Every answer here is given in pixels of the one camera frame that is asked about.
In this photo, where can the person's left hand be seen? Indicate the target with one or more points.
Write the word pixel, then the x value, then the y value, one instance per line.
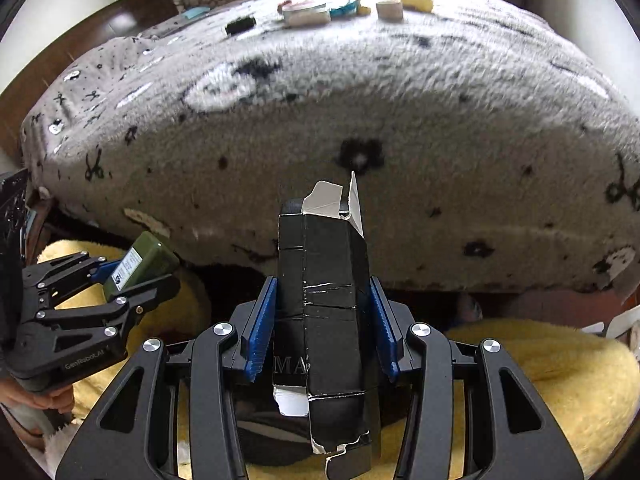
pixel 35 401

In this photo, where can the olive green small box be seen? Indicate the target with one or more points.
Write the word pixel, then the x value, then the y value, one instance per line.
pixel 150 260

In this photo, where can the beige round container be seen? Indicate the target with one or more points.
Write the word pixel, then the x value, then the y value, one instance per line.
pixel 389 10

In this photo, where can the teal flat packet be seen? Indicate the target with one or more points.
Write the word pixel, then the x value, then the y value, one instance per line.
pixel 196 12

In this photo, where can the grey fluffy printed blanket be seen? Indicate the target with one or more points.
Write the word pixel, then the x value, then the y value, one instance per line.
pixel 400 110

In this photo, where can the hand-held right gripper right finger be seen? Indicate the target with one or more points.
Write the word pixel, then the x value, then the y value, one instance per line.
pixel 382 332

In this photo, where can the yellow sponge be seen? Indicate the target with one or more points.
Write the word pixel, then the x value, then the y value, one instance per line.
pixel 417 3

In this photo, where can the black cardboard carton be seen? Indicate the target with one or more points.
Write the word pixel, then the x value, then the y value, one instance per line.
pixel 325 285

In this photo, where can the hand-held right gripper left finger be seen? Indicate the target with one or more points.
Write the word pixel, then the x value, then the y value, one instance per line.
pixel 260 332

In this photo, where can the white plastic object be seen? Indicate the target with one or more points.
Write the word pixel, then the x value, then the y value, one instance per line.
pixel 620 325

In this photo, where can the dark wooden headboard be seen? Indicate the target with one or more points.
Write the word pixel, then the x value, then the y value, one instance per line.
pixel 75 45

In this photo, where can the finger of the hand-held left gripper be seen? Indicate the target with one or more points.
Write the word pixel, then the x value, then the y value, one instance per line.
pixel 145 294
pixel 102 270

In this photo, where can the light grey patterned sheet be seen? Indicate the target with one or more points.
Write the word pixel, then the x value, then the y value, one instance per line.
pixel 100 85

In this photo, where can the white round container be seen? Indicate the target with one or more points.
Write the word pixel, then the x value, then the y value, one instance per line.
pixel 305 15

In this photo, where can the blue snack wrapper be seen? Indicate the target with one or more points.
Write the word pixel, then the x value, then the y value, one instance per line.
pixel 345 9

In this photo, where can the small black box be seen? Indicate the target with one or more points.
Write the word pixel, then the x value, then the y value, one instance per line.
pixel 240 24

